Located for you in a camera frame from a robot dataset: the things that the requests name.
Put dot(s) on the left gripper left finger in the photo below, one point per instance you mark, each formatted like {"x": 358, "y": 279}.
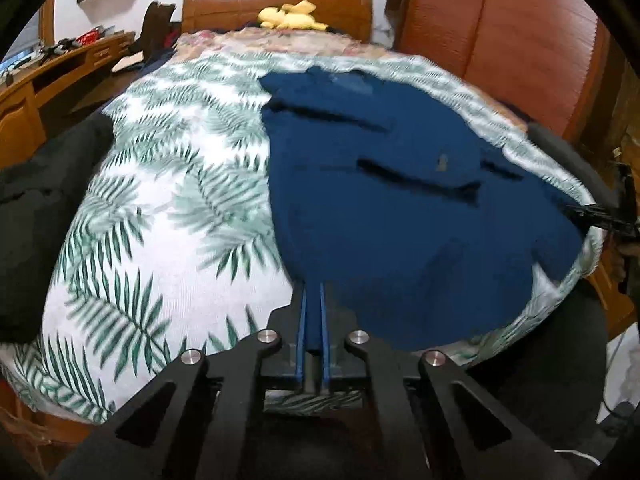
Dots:
{"x": 193, "y": 419}

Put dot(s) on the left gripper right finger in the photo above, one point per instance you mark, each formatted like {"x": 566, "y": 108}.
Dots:
{"x": 431, "y": 420}

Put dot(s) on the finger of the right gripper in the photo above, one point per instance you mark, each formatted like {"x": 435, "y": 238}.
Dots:
{"x": 616, "y": 221}

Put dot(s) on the navy blue suit jacket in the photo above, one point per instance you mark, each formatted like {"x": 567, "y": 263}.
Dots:
{"x": 386, "y": 197}

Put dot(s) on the person right hand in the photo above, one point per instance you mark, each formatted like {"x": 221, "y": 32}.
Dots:
{"x": 622, "y": 254}

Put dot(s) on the green leaf pattern bedspread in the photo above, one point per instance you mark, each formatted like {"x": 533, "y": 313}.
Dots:
{"x": 172, "y": 247}

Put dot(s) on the red louvered wardrobe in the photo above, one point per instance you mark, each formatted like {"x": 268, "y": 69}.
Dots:
{"x": 545, "y": 57}

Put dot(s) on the black folded garment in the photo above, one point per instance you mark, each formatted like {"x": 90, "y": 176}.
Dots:
{"x": 39, "y": 199}

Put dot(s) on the yellow plush toy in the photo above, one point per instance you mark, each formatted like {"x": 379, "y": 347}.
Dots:
{"x": 291, "y": 17}

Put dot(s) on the long wooden desk cabinet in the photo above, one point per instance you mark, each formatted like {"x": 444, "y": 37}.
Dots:
{"x": 22, "y": 129}

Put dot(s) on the floral pink quilt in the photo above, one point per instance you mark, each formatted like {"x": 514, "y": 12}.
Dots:
{"x": 257, "y": 40}

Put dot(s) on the dark wooden chair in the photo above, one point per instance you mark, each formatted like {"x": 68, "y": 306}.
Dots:
{"x": 156, "y": 26}

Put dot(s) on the wooden bed headboard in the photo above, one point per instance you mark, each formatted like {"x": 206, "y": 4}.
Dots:
{"x": 353, "y": 17}

